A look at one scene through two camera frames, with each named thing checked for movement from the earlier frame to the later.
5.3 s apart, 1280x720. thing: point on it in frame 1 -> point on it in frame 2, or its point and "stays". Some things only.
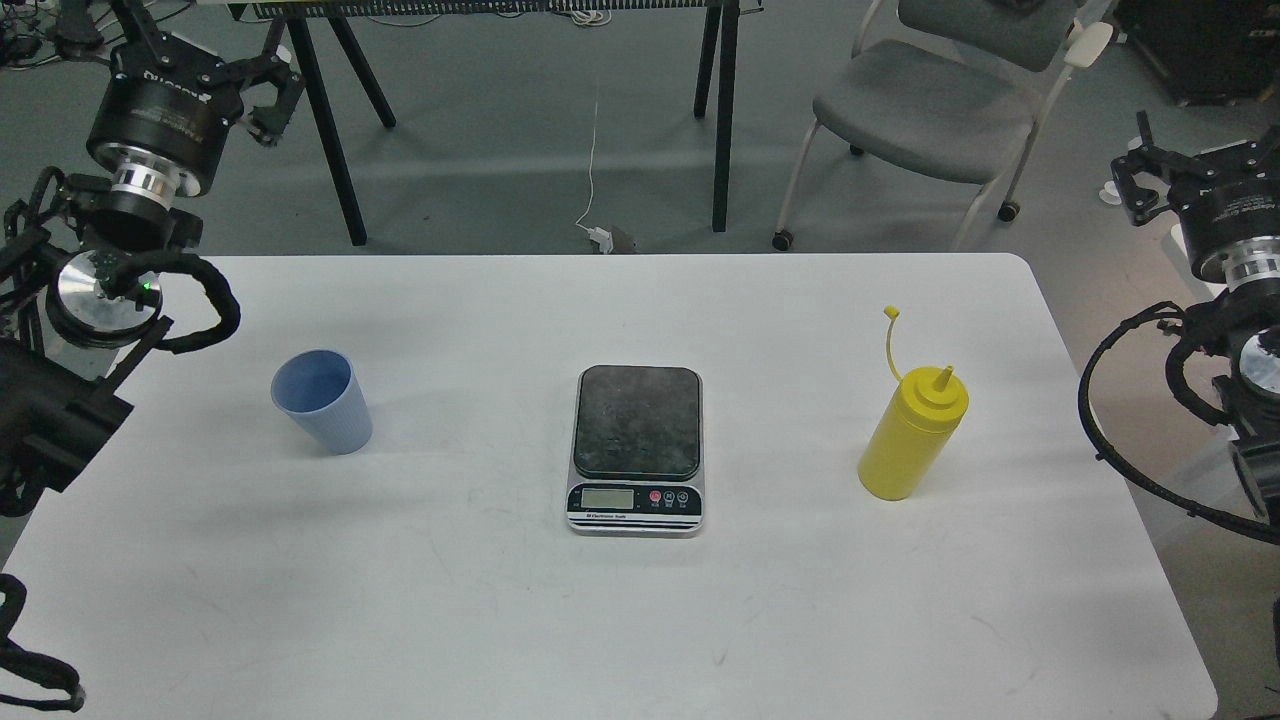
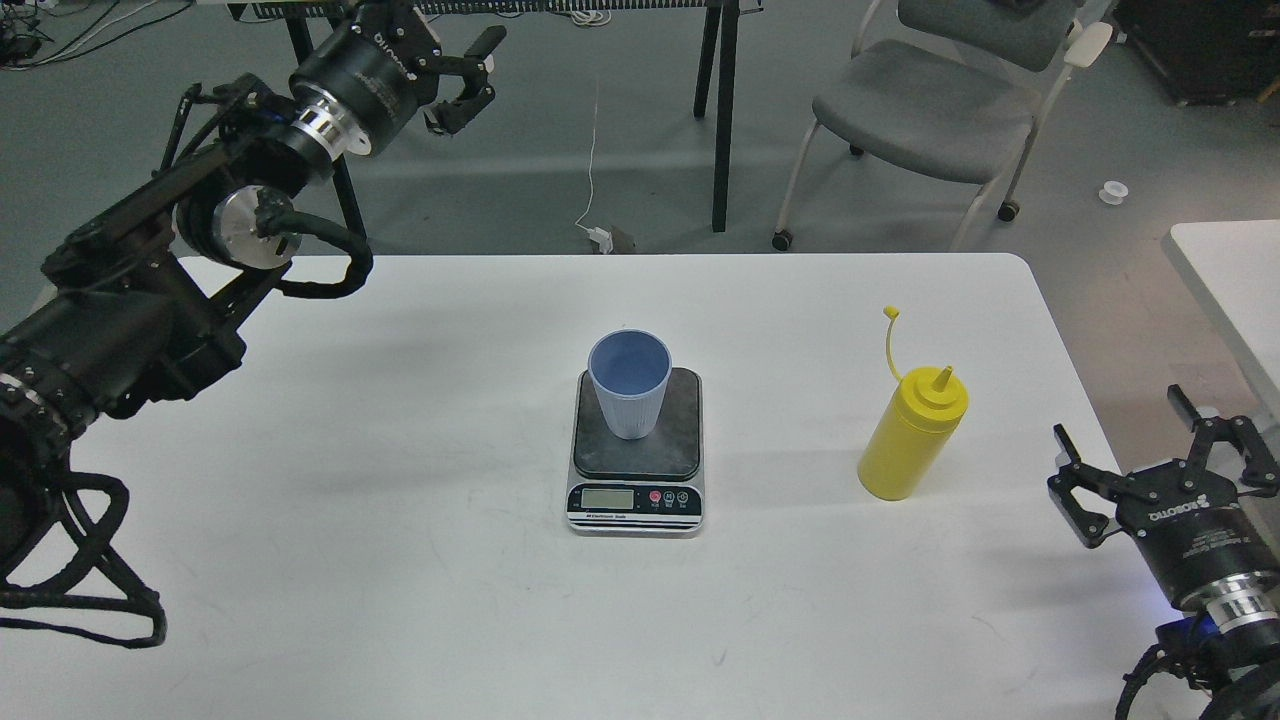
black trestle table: x=719 y=49 stays
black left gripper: x=171 y=103 -> x=381 y=68
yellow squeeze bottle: x=925 y=411 stays
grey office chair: x=957 y=88 stays
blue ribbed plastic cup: x=320 y=389 -> x=631 y=369
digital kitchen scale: x=637 y=454 stays
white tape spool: x=1110 y=194 stays
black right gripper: x=1227 y=200 -> x=1191 y=522
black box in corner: x=1211 y=52 stays
